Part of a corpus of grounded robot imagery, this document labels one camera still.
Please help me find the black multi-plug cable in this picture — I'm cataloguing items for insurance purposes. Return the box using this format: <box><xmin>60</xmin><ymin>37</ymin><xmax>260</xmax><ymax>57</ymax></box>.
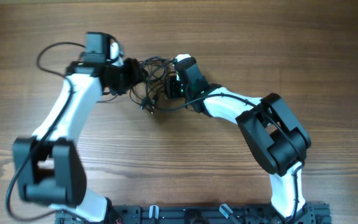
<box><xmin>129</xmin><ymin>55</ymin><xmax>177</xmax><ymax>114</ymax></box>

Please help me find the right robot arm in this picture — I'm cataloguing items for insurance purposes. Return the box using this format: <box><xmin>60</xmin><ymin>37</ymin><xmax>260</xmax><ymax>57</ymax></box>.
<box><xmin>165</xmin><ymin>54</ymin><xmax>311</xmax><ymax>223</ymax></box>

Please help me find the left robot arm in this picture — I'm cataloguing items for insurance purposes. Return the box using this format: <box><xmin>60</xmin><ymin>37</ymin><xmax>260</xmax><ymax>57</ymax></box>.
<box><xmin>5</xmin><ymin>32</ymin><xmax>145</xmax><ymax>223</ymax></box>

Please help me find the left camera black cable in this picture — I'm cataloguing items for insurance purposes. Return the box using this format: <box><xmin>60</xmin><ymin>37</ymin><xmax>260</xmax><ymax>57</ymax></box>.
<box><xmin>5</xmin><ymin>34</ymin><xmax>119</xmax><ymax>222</ymax></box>

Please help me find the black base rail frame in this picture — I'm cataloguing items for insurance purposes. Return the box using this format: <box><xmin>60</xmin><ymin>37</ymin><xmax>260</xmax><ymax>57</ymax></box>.
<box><xmin>55</xmin><ymin>203</ymin><xmax>332</xmax><ymax>224</ymax></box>

